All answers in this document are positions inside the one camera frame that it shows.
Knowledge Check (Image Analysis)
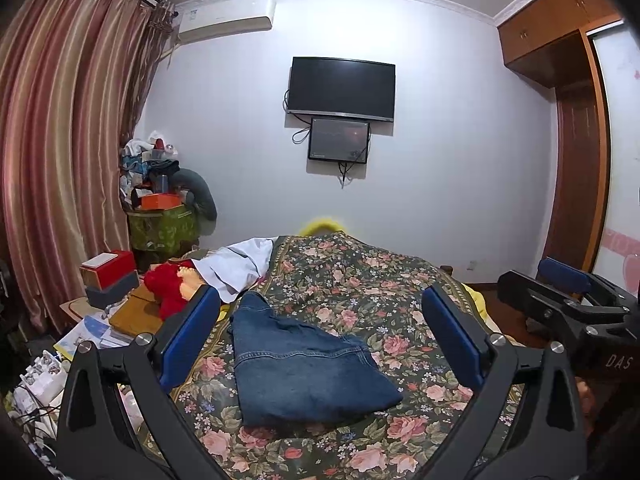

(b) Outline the blue denim jacket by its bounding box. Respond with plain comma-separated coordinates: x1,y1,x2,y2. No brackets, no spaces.
230,292,402,428

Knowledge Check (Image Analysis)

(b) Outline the person right hand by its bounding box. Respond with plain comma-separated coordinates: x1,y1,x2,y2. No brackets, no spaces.
575,377,597,437

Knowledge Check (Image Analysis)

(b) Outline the white power strip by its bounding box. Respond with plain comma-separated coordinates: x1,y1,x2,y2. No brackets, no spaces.
13,350,70,413

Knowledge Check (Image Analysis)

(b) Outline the wooden bedside board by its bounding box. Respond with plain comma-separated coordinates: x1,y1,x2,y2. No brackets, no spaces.
61,285,163,337

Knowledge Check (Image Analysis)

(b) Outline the red and grey box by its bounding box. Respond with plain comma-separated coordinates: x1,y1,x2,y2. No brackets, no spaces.
80,250,139,310

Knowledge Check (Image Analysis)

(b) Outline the red plush toy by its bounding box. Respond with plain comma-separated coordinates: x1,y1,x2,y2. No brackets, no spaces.
142,259,205,321

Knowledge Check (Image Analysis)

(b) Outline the white shirt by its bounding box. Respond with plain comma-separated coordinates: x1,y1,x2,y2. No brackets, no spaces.
192,237,277,304

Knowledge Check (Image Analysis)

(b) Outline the brown wooden wardrobe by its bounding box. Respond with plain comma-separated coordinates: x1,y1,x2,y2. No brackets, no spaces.
495,0,620,271

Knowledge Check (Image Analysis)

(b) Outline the orange box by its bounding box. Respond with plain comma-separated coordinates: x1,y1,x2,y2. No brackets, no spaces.
140,193,182,210

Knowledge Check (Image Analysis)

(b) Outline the grey neck pillow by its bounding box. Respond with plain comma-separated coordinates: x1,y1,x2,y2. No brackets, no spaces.
169,168,218,222

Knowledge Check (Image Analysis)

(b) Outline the striped red curtain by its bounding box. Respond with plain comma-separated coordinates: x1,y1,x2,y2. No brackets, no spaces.
1,0,174,333

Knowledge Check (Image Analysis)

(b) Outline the white air conditioner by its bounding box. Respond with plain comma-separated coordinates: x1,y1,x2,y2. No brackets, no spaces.
177,0,276,44

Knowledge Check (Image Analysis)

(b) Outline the small black wall monitor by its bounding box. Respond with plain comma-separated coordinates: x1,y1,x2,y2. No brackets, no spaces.
308,117,370,165

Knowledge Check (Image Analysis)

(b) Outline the large black wall television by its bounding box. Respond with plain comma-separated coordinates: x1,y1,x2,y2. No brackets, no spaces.
285,56,396,122

